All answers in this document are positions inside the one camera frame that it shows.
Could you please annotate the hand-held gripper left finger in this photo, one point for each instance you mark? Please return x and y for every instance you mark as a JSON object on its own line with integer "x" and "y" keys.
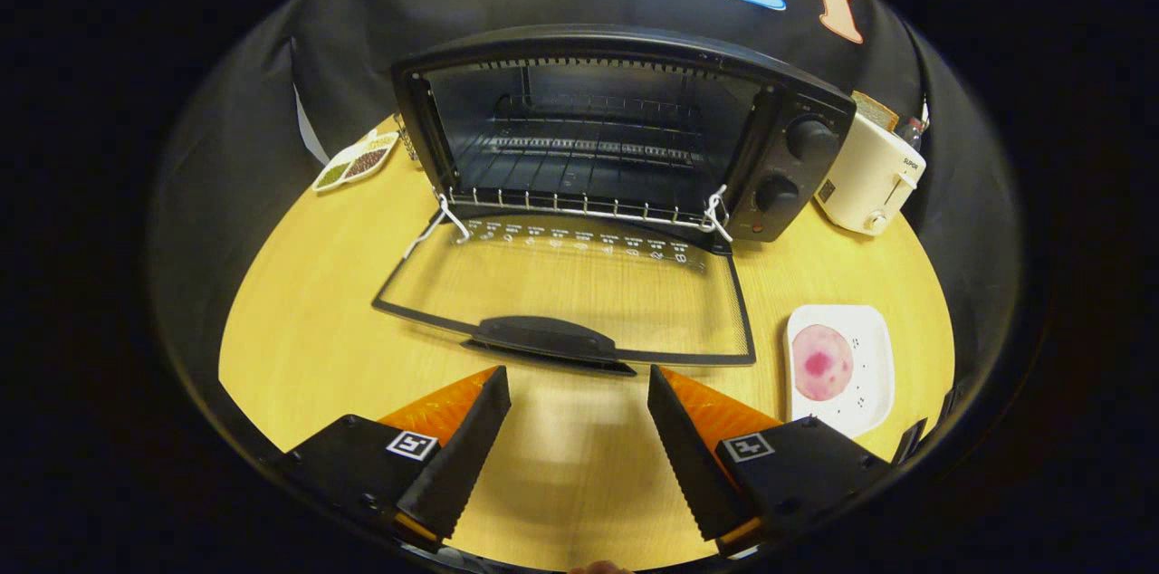
{"x": 466, "y": 456}

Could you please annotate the black toaster oven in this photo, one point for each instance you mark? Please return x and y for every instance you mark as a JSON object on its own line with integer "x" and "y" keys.
{"x": 779, "y": 167}

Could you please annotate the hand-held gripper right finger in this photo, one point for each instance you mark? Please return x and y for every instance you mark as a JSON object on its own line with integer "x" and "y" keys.
{"x": 693, "y": 456}

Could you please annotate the white square plate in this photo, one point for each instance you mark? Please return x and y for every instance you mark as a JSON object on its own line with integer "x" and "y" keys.
{"x": 869, "y": 348}

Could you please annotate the divided dish with beans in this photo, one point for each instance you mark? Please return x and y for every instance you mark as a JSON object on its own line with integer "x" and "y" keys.
{"x": 355, "y": 163}

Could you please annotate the pink ham slice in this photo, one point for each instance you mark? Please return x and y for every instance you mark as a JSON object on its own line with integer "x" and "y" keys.
{"x": 822, "y": 363}

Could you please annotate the white bread toaster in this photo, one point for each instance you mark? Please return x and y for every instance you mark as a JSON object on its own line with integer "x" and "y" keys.
{"x": 869, "y": 176}

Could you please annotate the brown bread slice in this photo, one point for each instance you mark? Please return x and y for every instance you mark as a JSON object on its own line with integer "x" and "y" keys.
{"x": 876, "y": 110}

